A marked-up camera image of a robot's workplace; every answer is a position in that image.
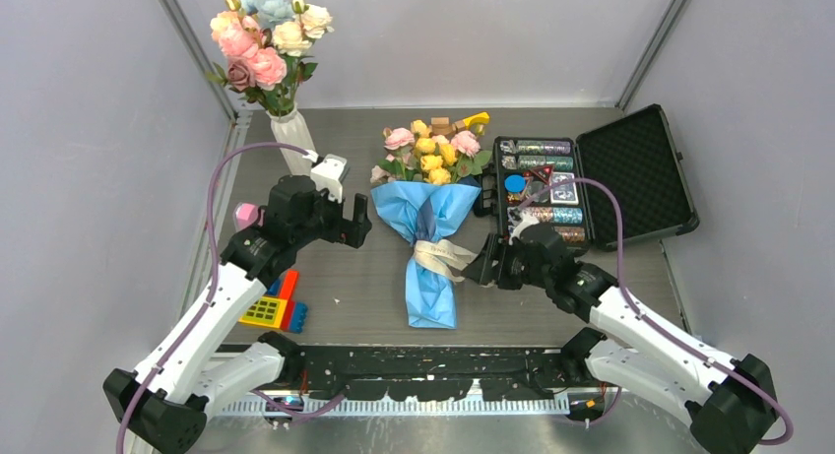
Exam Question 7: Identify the yellow wooden arch block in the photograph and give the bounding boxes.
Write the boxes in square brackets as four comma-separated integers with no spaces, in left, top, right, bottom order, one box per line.
[462,111,490,130]

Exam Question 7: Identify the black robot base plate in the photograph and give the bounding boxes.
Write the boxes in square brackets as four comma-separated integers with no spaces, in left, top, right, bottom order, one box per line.
[265,346,603,402]

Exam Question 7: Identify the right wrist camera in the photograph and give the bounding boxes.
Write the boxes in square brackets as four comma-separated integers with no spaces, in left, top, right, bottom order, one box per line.
[508,215,540,242]

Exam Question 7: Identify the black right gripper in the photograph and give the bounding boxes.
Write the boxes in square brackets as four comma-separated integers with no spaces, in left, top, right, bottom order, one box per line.
[461,232,552,291]

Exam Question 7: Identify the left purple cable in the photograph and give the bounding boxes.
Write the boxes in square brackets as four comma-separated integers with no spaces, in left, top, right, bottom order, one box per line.
[115,141,347,454]

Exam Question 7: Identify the blue paper bouquet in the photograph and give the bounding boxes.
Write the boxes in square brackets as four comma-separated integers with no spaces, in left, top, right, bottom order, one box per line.
[370,119,492,329]

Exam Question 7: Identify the yellow grid toy block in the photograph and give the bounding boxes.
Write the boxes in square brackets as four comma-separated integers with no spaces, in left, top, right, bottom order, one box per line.
[238,295,288,330]

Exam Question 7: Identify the orange toy bar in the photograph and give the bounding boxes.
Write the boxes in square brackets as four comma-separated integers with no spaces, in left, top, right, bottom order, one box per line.
[278,270,299,332]

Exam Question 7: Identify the blue studded toy brick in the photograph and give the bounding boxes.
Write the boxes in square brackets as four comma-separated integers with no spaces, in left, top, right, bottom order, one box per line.
[285,301,308,334]

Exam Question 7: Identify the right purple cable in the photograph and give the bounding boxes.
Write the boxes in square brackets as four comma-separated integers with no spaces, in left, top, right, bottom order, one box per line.
[515,177,796,447]

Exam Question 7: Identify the cream satin ribbon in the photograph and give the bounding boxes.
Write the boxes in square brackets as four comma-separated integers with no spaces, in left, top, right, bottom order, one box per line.
[413,239,477,283]

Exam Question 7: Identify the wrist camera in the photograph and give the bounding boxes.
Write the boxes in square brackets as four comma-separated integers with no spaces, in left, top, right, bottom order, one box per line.
[310,154,350,203]
[508,215,540,242]

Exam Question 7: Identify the black poker chip case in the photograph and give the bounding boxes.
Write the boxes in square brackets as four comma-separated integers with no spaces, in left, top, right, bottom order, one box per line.
[474,104,700,254]

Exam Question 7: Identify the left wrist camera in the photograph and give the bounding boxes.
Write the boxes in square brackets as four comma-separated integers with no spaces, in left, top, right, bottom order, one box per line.
[310,154,350,203]

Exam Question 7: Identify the blue round chip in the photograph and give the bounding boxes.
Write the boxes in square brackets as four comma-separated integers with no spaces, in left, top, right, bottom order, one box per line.
[504,174,527,194]

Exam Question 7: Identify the pink flowers in vase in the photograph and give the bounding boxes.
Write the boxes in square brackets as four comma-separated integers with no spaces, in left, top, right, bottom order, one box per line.
[205,0,334,117]

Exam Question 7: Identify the playing card deck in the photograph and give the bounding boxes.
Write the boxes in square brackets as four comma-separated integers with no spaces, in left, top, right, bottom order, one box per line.
[549,171,579,205]

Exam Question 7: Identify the purple cable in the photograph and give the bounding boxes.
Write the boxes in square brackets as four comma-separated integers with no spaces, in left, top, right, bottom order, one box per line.
[515,177,796,447]
[115,141,347,454]

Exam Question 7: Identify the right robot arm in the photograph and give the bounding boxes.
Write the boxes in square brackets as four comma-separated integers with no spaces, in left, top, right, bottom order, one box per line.
[462,224,778,453]

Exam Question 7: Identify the white ribbed vase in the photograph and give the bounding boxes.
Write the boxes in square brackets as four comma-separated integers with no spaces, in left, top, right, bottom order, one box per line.
[267,106,316,175]

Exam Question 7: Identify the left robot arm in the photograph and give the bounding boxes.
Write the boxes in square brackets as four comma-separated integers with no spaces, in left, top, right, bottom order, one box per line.
[103,175,372,453]

